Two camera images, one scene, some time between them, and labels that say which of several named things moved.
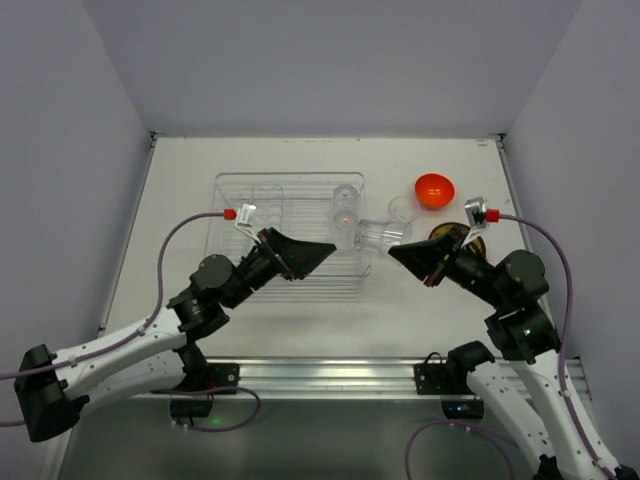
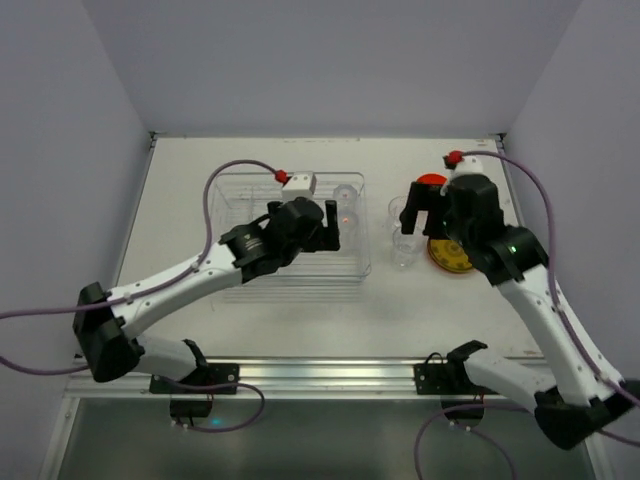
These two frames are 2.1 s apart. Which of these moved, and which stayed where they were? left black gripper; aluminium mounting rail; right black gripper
Moved: left black gripper; right black gripper
Stayed: aluminium mounting rail
